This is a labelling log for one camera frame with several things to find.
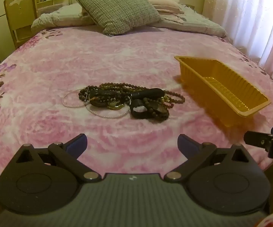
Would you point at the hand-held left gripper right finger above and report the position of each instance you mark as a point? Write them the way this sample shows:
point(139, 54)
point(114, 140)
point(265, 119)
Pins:
point(187, 144)

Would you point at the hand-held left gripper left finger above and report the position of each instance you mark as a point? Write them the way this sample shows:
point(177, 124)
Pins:
point(76, 144)

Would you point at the small gold charm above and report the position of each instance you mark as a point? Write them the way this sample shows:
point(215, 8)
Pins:
point(166, 98)

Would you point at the gold watch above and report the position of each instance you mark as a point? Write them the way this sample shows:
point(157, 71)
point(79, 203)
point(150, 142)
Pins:
point(115, 106)

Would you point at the black watch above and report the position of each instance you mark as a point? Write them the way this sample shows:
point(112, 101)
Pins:
point(148, 92)

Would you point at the yellow plastic tray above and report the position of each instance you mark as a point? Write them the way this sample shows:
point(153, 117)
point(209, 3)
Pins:
point(221, 85)

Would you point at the pink floral blanket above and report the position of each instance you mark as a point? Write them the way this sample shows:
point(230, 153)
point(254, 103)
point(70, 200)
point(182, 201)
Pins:
point(127, 59)

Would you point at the white sheer curtain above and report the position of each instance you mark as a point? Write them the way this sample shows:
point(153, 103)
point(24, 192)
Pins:
point(252, 16)

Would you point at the grey green quilt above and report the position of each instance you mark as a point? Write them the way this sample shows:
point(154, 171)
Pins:
point(198, 22)

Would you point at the pale pillow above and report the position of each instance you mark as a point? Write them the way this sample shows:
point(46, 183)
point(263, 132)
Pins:
point(58, 20)

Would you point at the folded pink blanket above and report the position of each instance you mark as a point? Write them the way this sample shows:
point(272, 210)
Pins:
point(169, 9)

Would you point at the green checked pillow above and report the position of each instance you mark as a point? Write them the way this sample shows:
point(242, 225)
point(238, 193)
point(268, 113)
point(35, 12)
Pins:
point(117, 7)

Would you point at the wooden shelf unit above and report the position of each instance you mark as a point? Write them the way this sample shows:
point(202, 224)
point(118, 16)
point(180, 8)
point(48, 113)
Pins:
point(52, 2)

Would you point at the wooden chair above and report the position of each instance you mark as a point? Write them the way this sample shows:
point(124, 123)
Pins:
point(18, 11)

